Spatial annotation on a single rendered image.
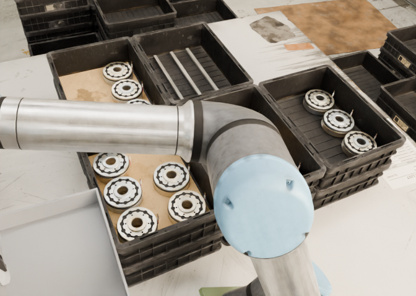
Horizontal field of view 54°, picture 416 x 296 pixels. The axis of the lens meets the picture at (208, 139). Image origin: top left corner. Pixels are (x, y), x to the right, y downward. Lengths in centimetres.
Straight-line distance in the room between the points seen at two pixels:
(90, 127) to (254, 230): 26
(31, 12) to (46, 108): 204
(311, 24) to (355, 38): 37
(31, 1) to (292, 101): 166
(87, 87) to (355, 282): 106
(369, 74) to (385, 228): 149
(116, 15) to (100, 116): 197
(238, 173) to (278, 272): 18
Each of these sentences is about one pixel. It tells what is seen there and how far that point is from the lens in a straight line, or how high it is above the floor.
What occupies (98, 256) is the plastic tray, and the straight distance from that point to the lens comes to 84.
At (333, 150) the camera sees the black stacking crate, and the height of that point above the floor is 83.
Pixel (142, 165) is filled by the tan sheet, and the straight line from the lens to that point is 123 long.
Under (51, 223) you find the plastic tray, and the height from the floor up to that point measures 105.
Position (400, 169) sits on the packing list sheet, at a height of 70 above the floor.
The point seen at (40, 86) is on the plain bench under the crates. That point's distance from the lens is 175.
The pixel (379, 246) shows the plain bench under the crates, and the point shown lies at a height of 70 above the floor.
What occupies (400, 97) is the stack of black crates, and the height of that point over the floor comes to 38.
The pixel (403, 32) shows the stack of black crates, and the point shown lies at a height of 45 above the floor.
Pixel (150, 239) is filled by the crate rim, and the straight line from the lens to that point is 98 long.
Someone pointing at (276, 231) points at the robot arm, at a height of 136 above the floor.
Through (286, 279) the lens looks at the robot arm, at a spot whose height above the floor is 124.
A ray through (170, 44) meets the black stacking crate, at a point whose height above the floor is 87.
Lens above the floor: 179
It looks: 47 degrees down
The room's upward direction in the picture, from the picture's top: 6 degrees clockwise
